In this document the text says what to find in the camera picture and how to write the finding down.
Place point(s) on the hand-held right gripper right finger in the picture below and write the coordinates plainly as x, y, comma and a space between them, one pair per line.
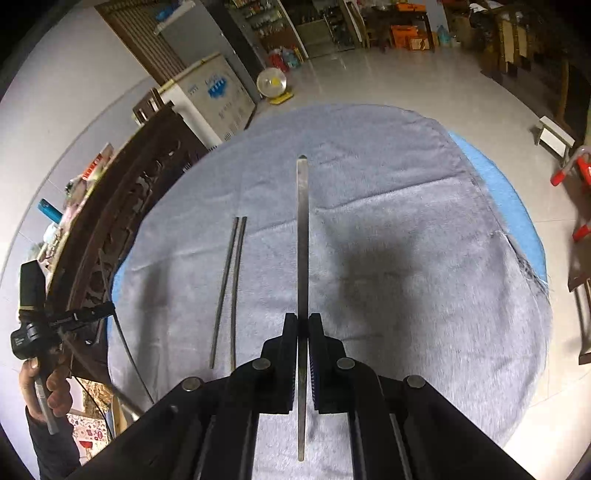
318, 369

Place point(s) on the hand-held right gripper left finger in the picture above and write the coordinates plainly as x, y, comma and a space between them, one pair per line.
288, 369

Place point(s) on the dark chopstick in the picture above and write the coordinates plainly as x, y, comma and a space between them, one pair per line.
225, 286
302, 230
237, 286

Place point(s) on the person's left forearm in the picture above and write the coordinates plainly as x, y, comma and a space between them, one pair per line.
55, 452

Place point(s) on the person's left hand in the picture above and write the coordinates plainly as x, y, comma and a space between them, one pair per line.
61, 392

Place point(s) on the grey tablecloth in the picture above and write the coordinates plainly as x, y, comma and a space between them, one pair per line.
392, 230

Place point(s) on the carved dark wooden cabinet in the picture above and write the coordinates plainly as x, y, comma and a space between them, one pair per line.
129, 194

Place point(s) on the red flat box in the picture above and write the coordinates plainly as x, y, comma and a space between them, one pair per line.
96, 164

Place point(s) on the blue table cover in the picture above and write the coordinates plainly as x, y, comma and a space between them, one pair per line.
512, 203

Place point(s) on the white chest freezer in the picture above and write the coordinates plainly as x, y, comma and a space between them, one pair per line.
212, 97

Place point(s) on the white floor fan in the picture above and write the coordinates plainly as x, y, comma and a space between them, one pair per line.
273, 84

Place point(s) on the red plastic chair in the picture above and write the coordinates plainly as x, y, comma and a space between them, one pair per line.
582, 175

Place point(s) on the small white stool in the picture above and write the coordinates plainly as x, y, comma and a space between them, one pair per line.
554, 136

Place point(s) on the orange cardboard box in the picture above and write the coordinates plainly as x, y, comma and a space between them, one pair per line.
402, 36
421, 44

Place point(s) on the grey refrigerator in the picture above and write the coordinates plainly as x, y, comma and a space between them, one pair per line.
203, 32

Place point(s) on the shelf with goods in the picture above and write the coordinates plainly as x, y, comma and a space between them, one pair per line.
265, 21

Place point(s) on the clear water jug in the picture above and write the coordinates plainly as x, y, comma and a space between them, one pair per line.
443, 36

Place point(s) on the dark wooden table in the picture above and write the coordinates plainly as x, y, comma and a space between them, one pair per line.
397, 16

